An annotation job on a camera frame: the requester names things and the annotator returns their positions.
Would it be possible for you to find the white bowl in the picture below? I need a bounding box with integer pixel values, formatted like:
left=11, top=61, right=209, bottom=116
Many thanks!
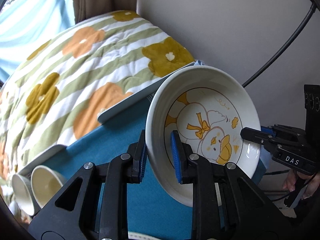
left=11, top=174, right=41, bottom=216

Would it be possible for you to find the person's right hand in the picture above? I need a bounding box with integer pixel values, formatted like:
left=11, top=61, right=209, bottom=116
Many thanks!
left=283, top=169, right=319, bottom=199

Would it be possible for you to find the light blue window sheet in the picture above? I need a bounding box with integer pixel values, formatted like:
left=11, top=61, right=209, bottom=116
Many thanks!
left=1, top=0, right=75, bottom=82

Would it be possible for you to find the cream bowl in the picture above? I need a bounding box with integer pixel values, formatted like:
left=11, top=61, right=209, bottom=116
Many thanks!
left=30, top=165, right=67, bottom=208

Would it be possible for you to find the blue table cloth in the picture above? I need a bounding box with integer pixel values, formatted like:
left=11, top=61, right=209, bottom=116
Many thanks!
left=28, top=99, right=270, bottom=239

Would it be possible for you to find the black cable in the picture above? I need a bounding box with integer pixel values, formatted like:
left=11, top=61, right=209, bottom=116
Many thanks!
left=241, top=0, right=317, bottom=88

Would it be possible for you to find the white duck small plate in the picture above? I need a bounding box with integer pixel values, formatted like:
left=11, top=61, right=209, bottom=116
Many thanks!
left=145, top=66, right=260, bottom=206

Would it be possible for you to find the floral striped quilt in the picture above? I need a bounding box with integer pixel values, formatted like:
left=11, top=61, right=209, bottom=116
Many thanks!
left=1, top=10, right=194, bottom=180

